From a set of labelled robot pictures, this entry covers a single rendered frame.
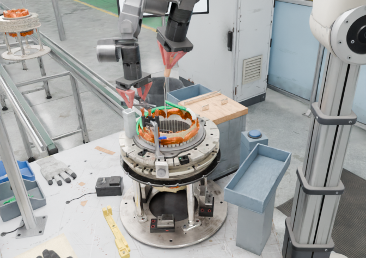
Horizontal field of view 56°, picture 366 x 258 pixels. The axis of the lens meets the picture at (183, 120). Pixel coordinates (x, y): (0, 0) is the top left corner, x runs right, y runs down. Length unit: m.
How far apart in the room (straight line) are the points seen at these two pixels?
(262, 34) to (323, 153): 2.48
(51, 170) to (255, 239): 0.88
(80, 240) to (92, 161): 0.45
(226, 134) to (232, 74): 2.11
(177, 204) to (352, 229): 1.41
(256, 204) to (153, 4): 0.55
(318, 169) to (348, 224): 1.34
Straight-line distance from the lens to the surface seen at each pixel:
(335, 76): 1.04
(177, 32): 0.90
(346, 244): 2.35
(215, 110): 1.30
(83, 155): 1.63
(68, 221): 1.32
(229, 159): 1.39
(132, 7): 1.07
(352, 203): 2.64
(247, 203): 0.92
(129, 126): 1.07
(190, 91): 1.51
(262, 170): 1.06
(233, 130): 1.33
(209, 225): 1.20
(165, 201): 1.31
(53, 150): 1.79
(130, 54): 1.06
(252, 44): 3.45
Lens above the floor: 1.66
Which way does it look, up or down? 29 degrees down
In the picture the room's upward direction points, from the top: 2 degrees counter-clockwise
